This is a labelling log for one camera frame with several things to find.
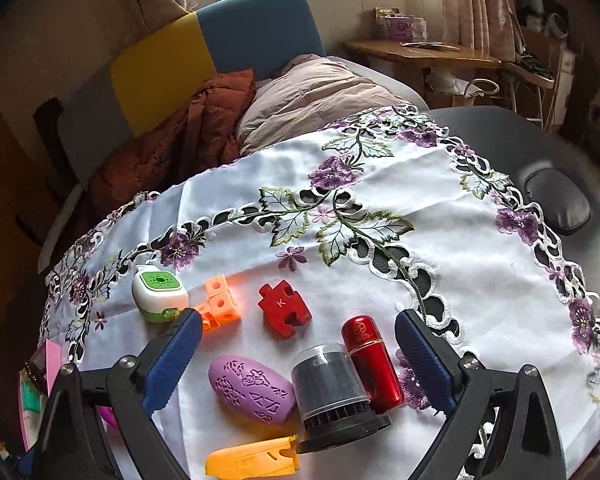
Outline wooden side desk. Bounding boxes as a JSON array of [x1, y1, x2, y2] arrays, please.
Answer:
[[341, 40, 503, 96]]

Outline pale pink quilt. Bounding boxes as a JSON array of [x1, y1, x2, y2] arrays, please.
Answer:
[[235, 54, 428, 156]]

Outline yellow plastic clip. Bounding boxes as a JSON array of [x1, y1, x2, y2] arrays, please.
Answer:
[[205, 435, 301, 478]]

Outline white plastic bag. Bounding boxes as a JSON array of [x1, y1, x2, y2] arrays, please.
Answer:
[[425, 72, 481, 98]]

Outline red metal cylinder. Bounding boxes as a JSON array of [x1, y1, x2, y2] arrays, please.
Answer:
[[341, 314, 406, 413]]

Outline brown blanket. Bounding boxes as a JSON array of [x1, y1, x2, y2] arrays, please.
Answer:
[[87, 69, 257, 206]]

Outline pink cardboard box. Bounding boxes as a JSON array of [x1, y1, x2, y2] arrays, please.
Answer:
[[17, 340, 81, 461]]

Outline purple box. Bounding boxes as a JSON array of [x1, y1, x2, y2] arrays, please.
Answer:
[[385, 12, 428, 41]]

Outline magenta plastic spool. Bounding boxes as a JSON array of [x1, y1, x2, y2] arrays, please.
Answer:
[[97, 405, 121, 431]]

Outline black wrist rest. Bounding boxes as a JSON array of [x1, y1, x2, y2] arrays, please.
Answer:
[[522, 169, 592, 236]]

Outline red puzzle piece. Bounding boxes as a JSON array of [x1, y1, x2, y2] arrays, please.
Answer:
[[257, 282, 312, 341]]

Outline grey yellow blue headboard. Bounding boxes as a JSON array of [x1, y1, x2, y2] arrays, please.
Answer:
[[0, 0, 328, 186]]

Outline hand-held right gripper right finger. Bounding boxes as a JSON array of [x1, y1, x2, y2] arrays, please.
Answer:
[[394, 309, 568, 480]]

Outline green plastic spool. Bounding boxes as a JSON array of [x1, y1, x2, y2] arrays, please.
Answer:
[[22, 382, 43, 413]]

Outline black spool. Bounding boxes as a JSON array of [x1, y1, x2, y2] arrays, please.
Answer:
[[290, 342, 392, 453]]

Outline white and green device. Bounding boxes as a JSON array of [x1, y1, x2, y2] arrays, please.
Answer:
[[131, 266, 190, 323]]

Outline white embroidered floral tablecloth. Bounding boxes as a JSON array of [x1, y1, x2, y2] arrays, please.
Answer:
[[40, 105, 600, 480]]

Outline cluttered storage shelf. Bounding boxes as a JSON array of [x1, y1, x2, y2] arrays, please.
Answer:
[[500, 0, 581, 126]]

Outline orange linked cubes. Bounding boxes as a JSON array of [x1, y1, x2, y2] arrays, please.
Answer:
[[192, 277, 243, 333]]

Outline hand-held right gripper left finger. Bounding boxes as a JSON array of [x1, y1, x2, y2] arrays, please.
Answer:
[[40, 307, 204, 480]]

